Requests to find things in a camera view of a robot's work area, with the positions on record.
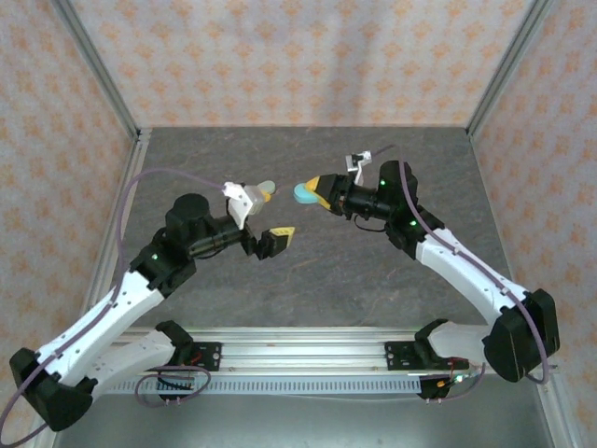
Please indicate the mint green earbud charging case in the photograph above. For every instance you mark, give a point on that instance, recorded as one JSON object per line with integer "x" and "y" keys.
{"x": 269, "y": 186}

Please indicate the light blue earbud charging case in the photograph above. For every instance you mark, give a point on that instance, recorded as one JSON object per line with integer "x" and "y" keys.
{"x": 304, "y": 195}

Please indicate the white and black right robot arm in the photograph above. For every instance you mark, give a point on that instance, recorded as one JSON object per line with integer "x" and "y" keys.
{"x": 466, "y": 275}

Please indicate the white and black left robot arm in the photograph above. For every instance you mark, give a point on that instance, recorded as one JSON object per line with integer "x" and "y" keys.
{"x": 102, "y": 322}

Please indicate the grey sheet metal panel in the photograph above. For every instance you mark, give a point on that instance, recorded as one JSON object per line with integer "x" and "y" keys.
{"x": 298, "y": 424}

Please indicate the aluminium table side rail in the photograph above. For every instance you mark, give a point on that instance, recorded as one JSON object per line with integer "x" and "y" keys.
{"x": 126, "y": 205}
{"x": 557, "y": 415}

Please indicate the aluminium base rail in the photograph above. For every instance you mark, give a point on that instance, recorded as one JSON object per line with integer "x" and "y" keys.
{"x": 298, "y": 354}

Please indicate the aluminium frame post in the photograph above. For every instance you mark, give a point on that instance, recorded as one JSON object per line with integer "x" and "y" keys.
{"x": 508, "y": 65}
{"x": 93, "y": 65}

